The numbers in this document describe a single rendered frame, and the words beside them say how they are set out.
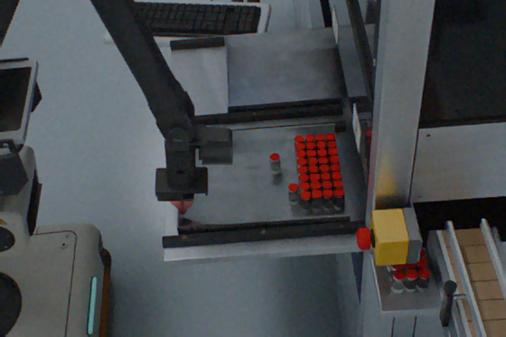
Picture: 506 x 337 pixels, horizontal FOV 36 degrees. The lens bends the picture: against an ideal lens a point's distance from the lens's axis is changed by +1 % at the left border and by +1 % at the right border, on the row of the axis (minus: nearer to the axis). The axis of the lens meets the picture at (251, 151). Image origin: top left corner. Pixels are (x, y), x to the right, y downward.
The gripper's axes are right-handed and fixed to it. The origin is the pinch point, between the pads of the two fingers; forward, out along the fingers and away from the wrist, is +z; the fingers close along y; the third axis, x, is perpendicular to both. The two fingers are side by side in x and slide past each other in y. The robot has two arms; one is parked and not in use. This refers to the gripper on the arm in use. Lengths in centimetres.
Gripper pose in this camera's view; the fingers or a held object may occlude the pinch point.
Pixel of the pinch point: (182, 209)
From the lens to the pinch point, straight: 155.9
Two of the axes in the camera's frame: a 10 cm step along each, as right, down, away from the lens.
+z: -0.3, 7.0, 7.2
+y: 10.0, -0.2, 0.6
